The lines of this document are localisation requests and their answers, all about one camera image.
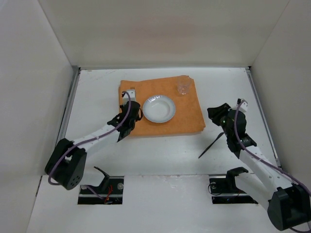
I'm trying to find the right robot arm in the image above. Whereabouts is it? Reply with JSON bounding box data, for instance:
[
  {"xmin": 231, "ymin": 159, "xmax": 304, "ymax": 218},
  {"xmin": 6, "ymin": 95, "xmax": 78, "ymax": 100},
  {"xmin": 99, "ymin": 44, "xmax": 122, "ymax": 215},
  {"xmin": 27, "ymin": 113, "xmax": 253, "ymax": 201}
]
[{"xmin": 207, "ymin": 99, "xmax": 311, "ymax": 231}]

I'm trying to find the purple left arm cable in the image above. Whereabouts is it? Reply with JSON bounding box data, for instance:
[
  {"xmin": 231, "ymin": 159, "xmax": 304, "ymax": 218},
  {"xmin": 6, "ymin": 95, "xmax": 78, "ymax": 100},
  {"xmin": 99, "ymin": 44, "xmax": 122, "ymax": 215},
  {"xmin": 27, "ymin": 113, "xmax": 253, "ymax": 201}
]
[{"xmin": 47, "ymin": 91, "xmax": 133, "ymax": 200}]

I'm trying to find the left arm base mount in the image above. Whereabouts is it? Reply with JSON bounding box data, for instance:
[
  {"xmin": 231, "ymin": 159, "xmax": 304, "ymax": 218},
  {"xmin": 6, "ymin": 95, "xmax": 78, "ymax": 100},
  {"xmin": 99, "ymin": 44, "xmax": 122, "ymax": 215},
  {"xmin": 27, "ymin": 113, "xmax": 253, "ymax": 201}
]
[{"xmin": 77, "ymin": 166, "xmax": 124, "ymax": 205}]

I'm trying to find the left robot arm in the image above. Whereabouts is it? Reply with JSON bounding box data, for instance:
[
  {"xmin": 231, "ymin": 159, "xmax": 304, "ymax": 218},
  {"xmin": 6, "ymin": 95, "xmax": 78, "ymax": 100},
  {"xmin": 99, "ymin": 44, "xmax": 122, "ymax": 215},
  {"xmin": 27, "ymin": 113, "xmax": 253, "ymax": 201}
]
[{"xmin": 45, "ymin": 101, "xmax": 142, "ymax": 190}]

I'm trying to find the right aluminium table rail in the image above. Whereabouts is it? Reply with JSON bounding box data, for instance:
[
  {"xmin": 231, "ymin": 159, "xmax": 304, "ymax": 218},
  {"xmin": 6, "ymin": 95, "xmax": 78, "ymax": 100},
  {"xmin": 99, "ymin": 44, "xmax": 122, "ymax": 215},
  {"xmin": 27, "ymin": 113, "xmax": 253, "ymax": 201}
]
[{"xmin": 245, "ymin": 66, "xmax": 282, "ymax": 168}]

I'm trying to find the left aluminium table rail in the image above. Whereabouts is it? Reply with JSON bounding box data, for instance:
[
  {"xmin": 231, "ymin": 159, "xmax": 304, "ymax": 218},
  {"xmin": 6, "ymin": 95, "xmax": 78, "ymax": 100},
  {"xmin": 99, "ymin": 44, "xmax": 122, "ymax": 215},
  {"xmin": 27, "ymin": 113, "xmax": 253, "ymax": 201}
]
[{"xmin": 51, "ymin": 66, "xmax": 81, "ymax": 152}]

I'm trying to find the black knife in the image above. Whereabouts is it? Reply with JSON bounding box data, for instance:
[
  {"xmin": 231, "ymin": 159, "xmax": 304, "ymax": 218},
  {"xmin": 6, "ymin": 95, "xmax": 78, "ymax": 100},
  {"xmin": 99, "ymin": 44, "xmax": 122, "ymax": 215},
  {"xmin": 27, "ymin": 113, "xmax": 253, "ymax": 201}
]
[{"xmin": 198, "ymin": 132, "xmax": 224, "ymax": 159}]

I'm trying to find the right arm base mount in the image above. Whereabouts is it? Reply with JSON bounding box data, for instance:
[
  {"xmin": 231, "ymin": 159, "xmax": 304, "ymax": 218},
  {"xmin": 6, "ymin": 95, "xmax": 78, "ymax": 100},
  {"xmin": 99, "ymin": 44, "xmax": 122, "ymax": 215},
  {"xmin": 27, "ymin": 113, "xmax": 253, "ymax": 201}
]
[{"xmin": 207, "ymin": 167, "xmax": 257, "ymax": 204}]

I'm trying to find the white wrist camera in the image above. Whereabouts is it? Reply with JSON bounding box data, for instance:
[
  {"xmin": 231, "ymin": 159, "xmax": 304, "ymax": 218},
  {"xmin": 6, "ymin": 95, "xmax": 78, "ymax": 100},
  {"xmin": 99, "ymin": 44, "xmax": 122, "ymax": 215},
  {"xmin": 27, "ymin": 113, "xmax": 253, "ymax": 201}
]
[
  {"xmin": 232, "ymin": 99, "xmax": 248, "ymax": 113},
  {"xmin": 121, "ymin": 89, "xmax": 136, "ymax": 105}
]

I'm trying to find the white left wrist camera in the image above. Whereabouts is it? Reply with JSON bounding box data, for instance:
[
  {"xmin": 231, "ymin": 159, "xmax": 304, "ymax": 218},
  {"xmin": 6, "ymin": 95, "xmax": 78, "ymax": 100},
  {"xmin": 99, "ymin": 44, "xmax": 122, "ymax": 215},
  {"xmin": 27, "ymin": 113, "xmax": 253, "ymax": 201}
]
[{"xmin": 121, "ymin": 89, "xmax": 136, "ymax": 105}]

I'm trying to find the white round plate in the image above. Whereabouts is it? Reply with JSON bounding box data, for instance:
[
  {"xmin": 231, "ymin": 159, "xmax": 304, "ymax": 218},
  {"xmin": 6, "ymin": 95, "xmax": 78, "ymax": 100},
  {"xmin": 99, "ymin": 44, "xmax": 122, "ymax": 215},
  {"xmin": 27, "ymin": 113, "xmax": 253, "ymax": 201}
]
[{"xmin": 142, "ymin": 95, "xmax": 176, "ymax": 123}]

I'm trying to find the orange cloth placemat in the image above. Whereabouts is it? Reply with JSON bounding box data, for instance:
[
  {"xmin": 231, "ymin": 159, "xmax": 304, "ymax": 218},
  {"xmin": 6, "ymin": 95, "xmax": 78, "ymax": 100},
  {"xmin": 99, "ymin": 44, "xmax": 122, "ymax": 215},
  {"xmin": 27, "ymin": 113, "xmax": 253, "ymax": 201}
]
[{"xmin": 119, "ymin": 76, "xmax": 206, "ymax": 136}]

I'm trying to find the aluminium table rail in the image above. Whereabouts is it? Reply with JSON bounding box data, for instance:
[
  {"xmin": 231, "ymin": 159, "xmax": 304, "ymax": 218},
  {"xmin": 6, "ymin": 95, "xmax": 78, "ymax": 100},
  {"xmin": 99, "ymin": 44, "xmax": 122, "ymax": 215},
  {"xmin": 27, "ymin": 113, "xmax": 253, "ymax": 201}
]
[
  {"xmin": 51, "ymin": 66, "xmax": 81, "ymax": 152},
  {"xmin": 245, "ymin": 66, "xmax": 282, "ymax": 168}
]

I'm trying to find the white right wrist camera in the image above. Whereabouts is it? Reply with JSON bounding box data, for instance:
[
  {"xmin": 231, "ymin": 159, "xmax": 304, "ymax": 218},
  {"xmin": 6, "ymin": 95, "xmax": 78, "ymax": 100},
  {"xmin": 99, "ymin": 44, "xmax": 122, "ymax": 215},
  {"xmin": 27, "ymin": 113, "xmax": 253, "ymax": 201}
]
[{"xmin": 232, "ymin": 99, "xmax": 248, "ymax": 113}]

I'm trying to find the clear drinking glass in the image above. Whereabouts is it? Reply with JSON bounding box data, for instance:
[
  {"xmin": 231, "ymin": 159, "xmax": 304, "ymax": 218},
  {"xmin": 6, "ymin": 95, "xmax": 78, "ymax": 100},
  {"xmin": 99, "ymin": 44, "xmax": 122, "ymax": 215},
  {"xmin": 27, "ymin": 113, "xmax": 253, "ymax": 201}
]
[{"xmin": 177, "ymin": 75, "xmax": 191, "ymax": 95}]

